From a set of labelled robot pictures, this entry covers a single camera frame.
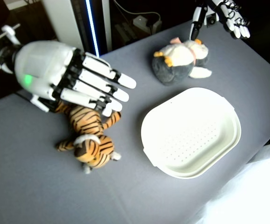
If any small grey socket box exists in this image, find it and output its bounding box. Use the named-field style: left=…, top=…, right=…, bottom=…
left=206, top=14, right=217, bottom=27

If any grey white penguin plush toy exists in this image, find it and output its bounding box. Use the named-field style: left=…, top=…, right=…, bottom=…
left=152, top=37, right=213, bottom=86

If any bright white cover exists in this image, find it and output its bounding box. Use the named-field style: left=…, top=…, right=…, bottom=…
left=195, top=140, right=270, bottom=224

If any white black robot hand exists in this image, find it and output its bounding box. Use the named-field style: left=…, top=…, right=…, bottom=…
left=190, top=0, right=251, bottom=41
left=14, top=40, right=137, bottom=117

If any thin grey cable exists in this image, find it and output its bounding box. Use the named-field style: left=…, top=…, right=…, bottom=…
left=113, top=2, right=161, bottom=24

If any white plastic basket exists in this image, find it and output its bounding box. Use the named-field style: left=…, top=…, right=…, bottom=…
left=140, top=87, right=242, bottom=180

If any orange striped tiger plush toy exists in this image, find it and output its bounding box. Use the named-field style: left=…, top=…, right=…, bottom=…
left=53, top=100, right=122, bottom=175

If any white power adapter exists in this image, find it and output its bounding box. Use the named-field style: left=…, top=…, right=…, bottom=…
left=132, top=15, right=163, bottom=35

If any grey table cloth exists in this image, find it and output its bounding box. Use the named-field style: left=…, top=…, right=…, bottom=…
left=0, top=20, right=270, bottom=224

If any white tower with blue light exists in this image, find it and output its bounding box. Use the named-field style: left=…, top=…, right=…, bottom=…
left=41, top=0, right=113, bottom=58

